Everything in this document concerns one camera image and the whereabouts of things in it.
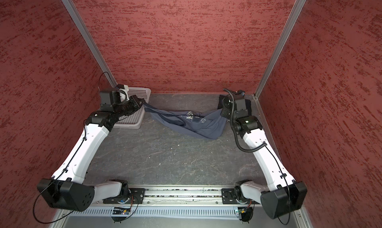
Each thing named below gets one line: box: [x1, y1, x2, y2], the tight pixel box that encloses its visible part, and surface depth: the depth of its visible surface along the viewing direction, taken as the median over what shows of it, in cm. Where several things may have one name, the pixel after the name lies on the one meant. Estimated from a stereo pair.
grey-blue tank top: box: [143, 103, 226, 140], surface depth 91 cm
